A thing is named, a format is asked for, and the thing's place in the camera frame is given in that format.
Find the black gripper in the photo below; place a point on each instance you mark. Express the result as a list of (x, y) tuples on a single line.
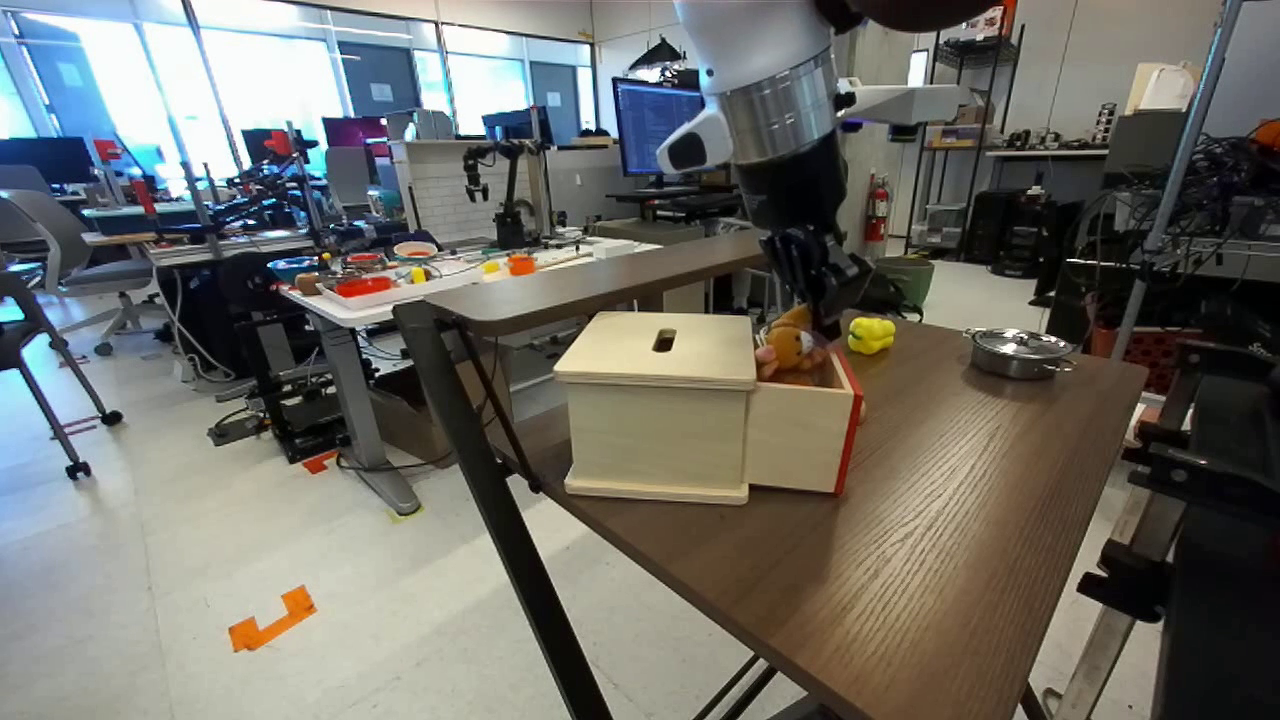
[(792, 201)]

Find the orange plush toy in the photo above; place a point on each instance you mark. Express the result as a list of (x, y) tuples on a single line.
[(787, 348)]

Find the red-front wooden drawer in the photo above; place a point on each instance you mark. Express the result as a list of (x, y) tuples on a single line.
[(799, 435)]

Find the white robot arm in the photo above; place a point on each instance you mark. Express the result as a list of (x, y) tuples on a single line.
[(763, 40)]

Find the small black robot arm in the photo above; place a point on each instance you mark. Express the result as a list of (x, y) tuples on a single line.
[(505, 215)]

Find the red fire extinguisher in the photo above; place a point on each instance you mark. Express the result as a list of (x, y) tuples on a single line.
[(876, 215)]

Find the dark green bin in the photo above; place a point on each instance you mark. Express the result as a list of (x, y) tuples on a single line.
[(912, 282)]

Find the cream wooden box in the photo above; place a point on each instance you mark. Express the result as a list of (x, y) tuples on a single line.
[(654, 414)]

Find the metal shelving rack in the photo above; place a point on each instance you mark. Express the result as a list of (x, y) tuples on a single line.
[(966, 140)]

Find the small steel lidded pot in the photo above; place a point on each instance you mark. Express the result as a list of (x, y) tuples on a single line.
[(1020, 352)]

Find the computer monitor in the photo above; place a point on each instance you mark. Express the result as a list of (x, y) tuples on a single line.
[(640, 130)]

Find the orange container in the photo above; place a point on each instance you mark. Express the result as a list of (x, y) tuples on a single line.
[(522, 266)]

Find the grey metal pole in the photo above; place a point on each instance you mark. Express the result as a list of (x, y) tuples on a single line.
[(1183, 172)]

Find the white box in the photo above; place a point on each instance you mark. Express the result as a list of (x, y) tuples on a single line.
[(1160, 90)]

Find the white bowl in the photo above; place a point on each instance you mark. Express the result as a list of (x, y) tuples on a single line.
[(413, 248)]

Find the orange tray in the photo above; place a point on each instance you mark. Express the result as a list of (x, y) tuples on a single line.
[(362, 284)]

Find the white height-adjustable desk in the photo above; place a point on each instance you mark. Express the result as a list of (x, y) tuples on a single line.
[(345, 314)]

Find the black equipment platform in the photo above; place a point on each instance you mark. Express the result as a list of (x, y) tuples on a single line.
[(1226, 560)]

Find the black lab bench with equipment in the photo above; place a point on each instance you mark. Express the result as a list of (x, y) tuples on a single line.
[(272, 186)]

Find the orange floor tape mark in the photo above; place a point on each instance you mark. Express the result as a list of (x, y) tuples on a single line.
[(272, 622)]

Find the black stool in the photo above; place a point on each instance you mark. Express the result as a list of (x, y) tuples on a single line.
[(16, 274)]

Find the black metal table frame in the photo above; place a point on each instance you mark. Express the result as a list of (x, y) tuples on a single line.
[(505, 534)]

